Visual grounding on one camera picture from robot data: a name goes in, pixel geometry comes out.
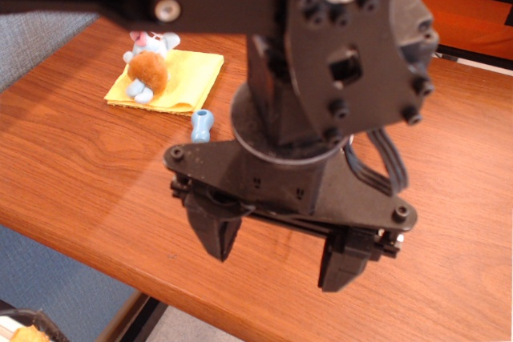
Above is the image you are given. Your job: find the yellow folded cloth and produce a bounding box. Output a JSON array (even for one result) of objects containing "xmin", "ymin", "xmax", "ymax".
[{"xmin": 104, "ymin": 50, "xmax": 224, "ymax": 115}]

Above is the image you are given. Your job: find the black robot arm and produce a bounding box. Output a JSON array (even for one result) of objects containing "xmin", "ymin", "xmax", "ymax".
[{"xmin": 1, "ymin": 0, "xmax": 438, "ymax": 292}]

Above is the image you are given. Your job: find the orange panel with black frame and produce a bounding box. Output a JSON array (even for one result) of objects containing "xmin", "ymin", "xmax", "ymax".
[{"xmin": 423, "ymin": 0, "xmax": 512, "ymax": 71}]

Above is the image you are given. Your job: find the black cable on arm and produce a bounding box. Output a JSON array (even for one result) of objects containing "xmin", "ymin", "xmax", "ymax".
[{"xmin": 343, "ymin": 127, "xmax": 410, "ymax": 197}]

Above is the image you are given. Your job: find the black table leg frame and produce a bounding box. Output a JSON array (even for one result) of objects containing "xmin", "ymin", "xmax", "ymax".
[{"xmin": 96, "ymin": 291, "xmax": 168, "ymax": 341}]

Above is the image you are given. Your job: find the blue and orange plush doll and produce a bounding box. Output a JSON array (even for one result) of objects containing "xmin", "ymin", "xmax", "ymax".
[{"xmin": 123, "ymin": 31, "xmax": 181, "ymax": 104}]

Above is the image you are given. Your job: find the blue and grey measuring scoop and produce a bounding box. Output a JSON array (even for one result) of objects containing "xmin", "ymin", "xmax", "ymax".
[{"xmin": 191, "ymin": 109, "xmax": 215, "ymax": 143}]

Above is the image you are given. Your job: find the black basket with orange item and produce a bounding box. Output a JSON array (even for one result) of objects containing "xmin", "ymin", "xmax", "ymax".
[{"xmin": 1, "ymin": 309, "xmax": 68, "ymax": 341}]

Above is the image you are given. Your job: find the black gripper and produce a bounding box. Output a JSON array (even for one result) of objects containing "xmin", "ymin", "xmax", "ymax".
[{"xmin": 164, "ymin": 141, "xmax": 418, "ymax": 292}]

